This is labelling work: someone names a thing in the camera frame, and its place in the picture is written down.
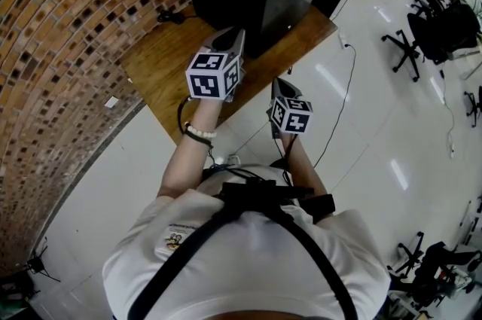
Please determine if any person's right forearm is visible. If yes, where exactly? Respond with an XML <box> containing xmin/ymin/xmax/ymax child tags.
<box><xmin>278</xmin><ymin>132</ymin><xmax>329</xmax><ymax>200</ymax></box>

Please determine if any thin green floor cable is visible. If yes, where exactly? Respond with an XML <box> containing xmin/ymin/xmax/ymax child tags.
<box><xmin>438</xmin><ymin>69</ymin><xmax>458</xmax><ymax>160</ymax></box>

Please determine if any black office chair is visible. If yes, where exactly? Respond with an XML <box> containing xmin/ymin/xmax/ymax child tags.
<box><xmin>391</xmin><ymin>231</ymin><xmax>482</xmax><ymax>309</ymax></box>
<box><xmin>380</xmin><ymin>11</ymin><xmax>453</xmax><ymax>84</ymax></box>

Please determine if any wooden table with metal legs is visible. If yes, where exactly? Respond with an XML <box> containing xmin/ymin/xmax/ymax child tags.
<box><xmin>119</xmin><ymin>4</ymin><xmax>339</xmax><ymax>145</ymax></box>

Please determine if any person's left forearm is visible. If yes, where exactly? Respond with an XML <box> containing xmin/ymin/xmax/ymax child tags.
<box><xmin>157</xmin><ymin>98</ymin><xmax>224</xmax><ymax>200</ymax></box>

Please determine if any black floor power cable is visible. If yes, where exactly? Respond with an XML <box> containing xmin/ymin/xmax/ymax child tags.
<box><xmin>312</xmin><ymin>43</ymin><xmax>357</xmax><ymax>169</ymax></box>

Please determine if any white bead bracelet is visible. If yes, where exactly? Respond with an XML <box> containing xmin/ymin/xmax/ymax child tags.
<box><xmin>184</xmin><ymin>120</ymin><xmax>218</xmax><ymax>140</ymax></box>

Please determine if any black wrist band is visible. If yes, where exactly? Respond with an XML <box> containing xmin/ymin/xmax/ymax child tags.
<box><xmin>182</xmin><ymin>130</ymin><xmax>214</xmax><ymax>151</ymax></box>

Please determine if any white t-shirt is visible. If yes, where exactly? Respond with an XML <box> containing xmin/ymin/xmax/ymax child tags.
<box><xmin>102</xmin><ymin>163</ymin><xmax>392</xmax><ymax>320</ymax></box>

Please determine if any black coiled power cord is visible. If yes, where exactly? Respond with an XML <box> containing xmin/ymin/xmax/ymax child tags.
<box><xmin>156</xmin><ymin>8</ymin><xmax>197</xmax><ymax>26</ymax></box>

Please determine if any black chest harness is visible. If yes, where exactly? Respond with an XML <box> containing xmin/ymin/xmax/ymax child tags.
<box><xmin>127</xmin><ymin>177</ymin><xmax>359</xmax><ymax>320</ymax></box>

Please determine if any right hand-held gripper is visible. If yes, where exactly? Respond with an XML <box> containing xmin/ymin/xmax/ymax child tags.
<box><xmin>266</xmin><ymin>76</ymin><xmax>315</xmax><ymax>142</ymax></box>

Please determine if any black tripod stand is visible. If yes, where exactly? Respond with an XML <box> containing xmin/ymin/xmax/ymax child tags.
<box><xmin>26</xmin><ymin>235</ymin><xmax>63</xmax><ymax>284</ymax></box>

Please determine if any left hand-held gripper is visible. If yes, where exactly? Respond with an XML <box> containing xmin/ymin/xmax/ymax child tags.
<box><xmin>185</xmin><ymin>26</ymin><xmax>247</xmax><ymax>104</ymax></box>

